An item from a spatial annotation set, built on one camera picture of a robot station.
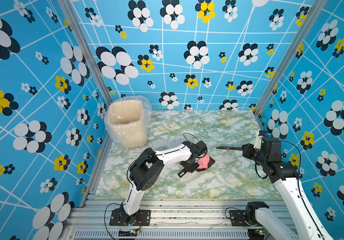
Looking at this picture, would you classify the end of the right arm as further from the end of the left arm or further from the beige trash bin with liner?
the beige trash bin with liner

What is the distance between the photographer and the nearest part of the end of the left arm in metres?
0.67

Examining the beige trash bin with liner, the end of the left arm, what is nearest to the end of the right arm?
the end of the left arm
